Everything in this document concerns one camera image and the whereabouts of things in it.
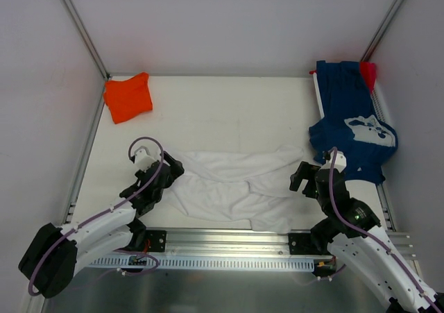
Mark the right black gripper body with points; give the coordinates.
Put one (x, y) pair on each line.
(309, 180)

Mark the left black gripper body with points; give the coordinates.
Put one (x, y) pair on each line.
(166, 173)

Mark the white t shirt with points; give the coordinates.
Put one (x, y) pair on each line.
(228, 187)

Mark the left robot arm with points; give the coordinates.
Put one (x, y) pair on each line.
(57, 253)

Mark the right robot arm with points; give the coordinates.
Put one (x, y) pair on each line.
(353, 233)

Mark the blue printed t shirt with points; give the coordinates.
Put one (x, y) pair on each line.
(350, 123)

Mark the folded orange t shirt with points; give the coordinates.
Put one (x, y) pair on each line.
(127, 99)

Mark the white perforated basket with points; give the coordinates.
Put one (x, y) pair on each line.
(379, 104)

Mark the red t shirt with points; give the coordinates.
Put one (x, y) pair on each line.
(368, 72)

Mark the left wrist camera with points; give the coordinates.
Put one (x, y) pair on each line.
(143, 159)

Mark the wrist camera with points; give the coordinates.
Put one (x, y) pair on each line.
(340, 162)
(143, 159)

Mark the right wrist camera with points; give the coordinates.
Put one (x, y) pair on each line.
(340, 162)

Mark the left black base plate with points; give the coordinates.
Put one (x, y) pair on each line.
(150, 241)

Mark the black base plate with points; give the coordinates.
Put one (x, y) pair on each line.
(150, 241)
(300, 243)

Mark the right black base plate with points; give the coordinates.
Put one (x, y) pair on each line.
(300, 243)

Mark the aluminium mounting rail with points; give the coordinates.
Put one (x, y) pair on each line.
(231, 242)

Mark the white slotted cable duct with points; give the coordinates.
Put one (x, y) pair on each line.
(206, 263)

